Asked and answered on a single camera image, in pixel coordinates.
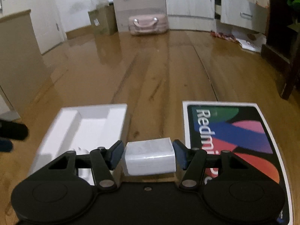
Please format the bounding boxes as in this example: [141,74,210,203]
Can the white charger with prongs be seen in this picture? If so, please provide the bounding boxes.
[121,138,176,176]

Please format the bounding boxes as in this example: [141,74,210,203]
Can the Redmi Pad SE box lid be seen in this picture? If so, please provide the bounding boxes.
[183,101,293,224]

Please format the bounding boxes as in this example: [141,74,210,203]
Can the white open box tray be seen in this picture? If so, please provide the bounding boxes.
[28,104,130,175]

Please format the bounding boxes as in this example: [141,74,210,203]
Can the black sock foot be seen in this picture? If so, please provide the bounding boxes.
[0,119,29,152]

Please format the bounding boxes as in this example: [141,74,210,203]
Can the white drawer cabinet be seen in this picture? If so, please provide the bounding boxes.
[1,10,50,123]

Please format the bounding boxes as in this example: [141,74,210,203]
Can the red patterned wrapper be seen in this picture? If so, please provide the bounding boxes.
[210,31,238,43]

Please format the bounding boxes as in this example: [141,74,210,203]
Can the white papers on floor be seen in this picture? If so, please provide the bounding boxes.
[234,33,266,53]

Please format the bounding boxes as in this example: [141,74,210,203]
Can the dark wooden furniture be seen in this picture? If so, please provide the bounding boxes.
[261,0,299,100]

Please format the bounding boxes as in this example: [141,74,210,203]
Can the pink suitcase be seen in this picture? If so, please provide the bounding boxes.
[128,14,169,36]

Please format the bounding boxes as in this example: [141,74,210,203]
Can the brown cardboard box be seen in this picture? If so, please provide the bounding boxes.
[88,3,117,36]

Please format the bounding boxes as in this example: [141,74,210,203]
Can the white door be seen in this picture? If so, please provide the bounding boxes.
[1,0,63,54]

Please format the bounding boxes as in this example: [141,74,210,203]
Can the white cabinet with handles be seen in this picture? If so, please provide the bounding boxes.
[166,0,269,34]

